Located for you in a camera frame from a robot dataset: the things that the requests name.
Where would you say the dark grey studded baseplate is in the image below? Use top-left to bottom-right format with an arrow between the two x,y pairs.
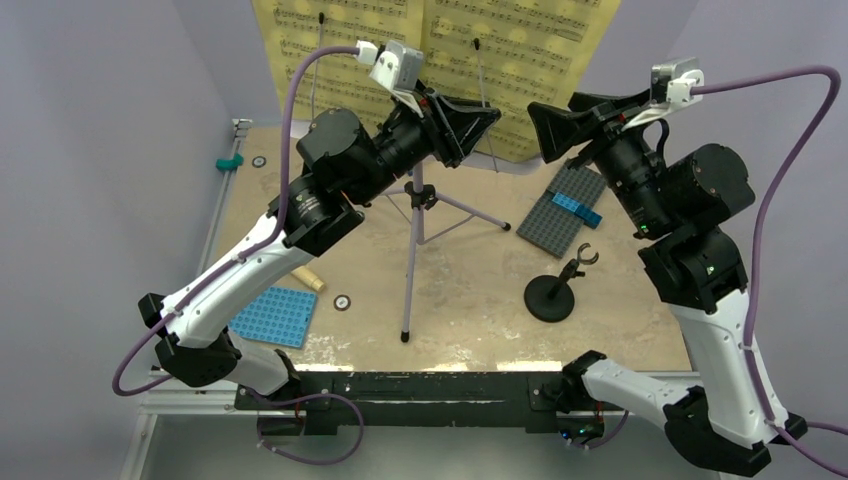
517,166 -> 606,258

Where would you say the yellow sheet music page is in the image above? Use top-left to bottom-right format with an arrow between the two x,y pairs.
421,0 -> 620,163
252,0 -> 425,138

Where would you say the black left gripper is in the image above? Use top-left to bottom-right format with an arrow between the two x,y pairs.
348,79 -> 500,206

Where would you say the blue brick on baseplate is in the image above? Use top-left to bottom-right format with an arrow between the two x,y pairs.
551,192 -> 602,229

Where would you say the lilac tripod music stand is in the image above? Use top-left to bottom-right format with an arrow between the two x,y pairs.
311,13 -> 561,344

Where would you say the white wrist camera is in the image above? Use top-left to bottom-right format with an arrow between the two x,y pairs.
355,40 -> 425,95
624,57 -> 705,130

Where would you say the light blue studded baseplate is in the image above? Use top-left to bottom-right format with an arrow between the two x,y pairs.
229,287 -> 317,348

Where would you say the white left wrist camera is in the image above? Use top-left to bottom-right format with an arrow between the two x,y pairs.
355,40 -> 425,95

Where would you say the poker chip front left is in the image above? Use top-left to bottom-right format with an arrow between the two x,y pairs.
333,294 -> 351,311

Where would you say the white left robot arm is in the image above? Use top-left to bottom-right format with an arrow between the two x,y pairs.
144,88 -> 501,409

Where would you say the black desktop microphone stand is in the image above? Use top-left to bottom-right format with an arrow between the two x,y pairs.
523,242 -> 599,323

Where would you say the teal plastic clip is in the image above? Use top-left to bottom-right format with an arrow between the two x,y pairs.
215,153 -> 244,173

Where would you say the cream yellow microphone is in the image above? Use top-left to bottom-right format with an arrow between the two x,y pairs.
291,266 -> 326,293

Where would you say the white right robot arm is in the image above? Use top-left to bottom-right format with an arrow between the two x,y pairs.
527,92 -> 807,477

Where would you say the black front mounting rail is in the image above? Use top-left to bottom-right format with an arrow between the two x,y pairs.
234,371 -> 606,442

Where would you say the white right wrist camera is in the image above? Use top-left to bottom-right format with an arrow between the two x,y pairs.
624,57 -> 705,130

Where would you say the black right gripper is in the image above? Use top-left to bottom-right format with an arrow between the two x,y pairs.
527,85 -> 673,236

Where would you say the aluminium left frame rail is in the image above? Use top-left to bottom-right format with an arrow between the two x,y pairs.
119,119 -> 254,480

